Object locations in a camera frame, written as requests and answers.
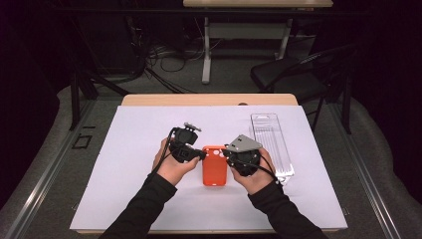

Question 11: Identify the person's right hand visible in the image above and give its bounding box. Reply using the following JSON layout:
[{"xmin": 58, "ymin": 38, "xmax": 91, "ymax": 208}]
[{"xmin": 230, "ymin": 147, "xmax": 278, "ymax": 196}]

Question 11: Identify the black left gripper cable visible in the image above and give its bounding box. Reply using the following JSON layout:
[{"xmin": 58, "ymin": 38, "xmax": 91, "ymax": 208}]
[{"xmin": 147, "ymin": 127, "xmax": 177, "ymax": 177}]

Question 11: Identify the white-legged desk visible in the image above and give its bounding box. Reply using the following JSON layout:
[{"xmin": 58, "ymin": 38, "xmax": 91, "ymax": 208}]
[{"xmin": 182, "ymin": 0, "xmax": 334, "ymax": 85}]

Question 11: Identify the white board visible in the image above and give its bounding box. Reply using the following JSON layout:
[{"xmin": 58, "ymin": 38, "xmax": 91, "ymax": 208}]
[{"xmin": 69, "ymin": 105, "xmax": 348, "ymax": 233}]

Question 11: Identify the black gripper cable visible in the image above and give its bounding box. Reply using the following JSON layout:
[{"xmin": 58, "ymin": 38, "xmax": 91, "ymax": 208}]
[
  {"xmin": 147, "ymin": 127, "xmax": 177, "ymax": 177},
  {"xmin": 227, "ymin": 153, "xmax": 282, "ymax": 185}
]

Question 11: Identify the person's left hand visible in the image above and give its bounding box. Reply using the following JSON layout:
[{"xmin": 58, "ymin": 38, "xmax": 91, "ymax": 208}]
[{"xmin": 151, "ymin": 137, "xmax": 202, "ymax": 187}]

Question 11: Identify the orange phone case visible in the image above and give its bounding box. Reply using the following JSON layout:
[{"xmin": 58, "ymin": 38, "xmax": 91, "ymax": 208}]
[{"xmin": 202, "ymin": 144, "xmax": 229, "ymax": 187}]

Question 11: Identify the black tape square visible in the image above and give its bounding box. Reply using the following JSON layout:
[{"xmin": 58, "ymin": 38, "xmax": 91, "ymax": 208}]
[{"xmin": 72, "ymin": 133, "xmax": 94, "ymax": 150}]

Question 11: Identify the black folding chair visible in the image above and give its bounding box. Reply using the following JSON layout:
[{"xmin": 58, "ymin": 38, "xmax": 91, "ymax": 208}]
[{"xmin": 250, "ymin": 43, "xmax": 357, "ymax": 132}]

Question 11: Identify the clear plastic package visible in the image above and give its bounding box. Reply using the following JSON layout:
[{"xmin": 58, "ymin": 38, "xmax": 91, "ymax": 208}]
[{"xmin": 250, "ymin": 113, "xmax": 296, "ymax": 186}]

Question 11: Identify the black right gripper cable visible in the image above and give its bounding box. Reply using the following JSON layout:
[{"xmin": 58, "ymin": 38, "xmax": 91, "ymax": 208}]
[{"xmin": 227, "ymin": 153, "xmax": 282, "ymax": 185}]

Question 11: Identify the wooden table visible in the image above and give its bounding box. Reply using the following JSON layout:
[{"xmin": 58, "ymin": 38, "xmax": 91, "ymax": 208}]
[{"xmin": 120, "ymin": 93, "xmax": 299, "ymax": 108}]

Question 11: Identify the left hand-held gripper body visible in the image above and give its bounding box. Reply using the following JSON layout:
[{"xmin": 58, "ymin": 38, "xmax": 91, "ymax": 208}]
[{"xmin": 168, "ymin": 121, "xmax": 203, "ymax": 164}]

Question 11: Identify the black metal post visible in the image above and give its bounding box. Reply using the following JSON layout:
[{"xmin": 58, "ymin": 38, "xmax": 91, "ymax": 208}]
[{"xmin": 341, "ymin": 73, "xmax": 352, "ymax": 135}]

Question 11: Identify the black metal stand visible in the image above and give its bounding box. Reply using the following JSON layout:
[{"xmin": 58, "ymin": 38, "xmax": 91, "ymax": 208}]
[{"xmin": 68, "ymin": 49, "xmax": 131, "ymax": 131}]

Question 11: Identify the metal floor rail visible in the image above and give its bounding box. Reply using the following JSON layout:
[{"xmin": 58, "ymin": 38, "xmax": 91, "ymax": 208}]
[
  {"xmin": 326, "ymin": 103, "xmax": 403, "ymax": 239},
  {"xmin": 3, "ymin": 99, "xmax": 98, "ymax": 239}
]

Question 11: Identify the bundle of floor cables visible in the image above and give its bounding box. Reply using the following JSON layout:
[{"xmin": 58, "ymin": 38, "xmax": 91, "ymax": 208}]
[{"xmin": 125, "ymin": 16, "xmax": 227, "ymax": 95}]

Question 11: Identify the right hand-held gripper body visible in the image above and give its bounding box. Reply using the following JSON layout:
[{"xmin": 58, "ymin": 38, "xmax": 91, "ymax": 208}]
[{"xmin": 224, "ymin": 133, "xmax": 264, "ymax": 177}]

